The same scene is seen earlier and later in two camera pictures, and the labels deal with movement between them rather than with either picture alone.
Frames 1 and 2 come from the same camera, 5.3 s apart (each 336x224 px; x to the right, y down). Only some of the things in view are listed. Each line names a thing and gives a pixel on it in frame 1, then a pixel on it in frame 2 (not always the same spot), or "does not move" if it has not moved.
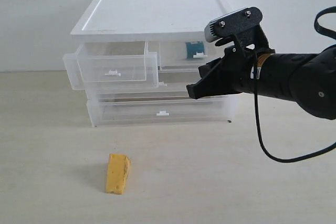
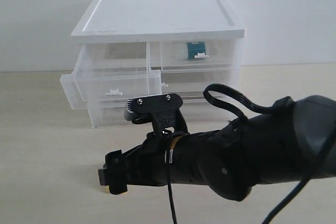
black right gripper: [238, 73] -> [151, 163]
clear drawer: [176, 56] does not move
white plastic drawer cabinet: [137, 54] does not move
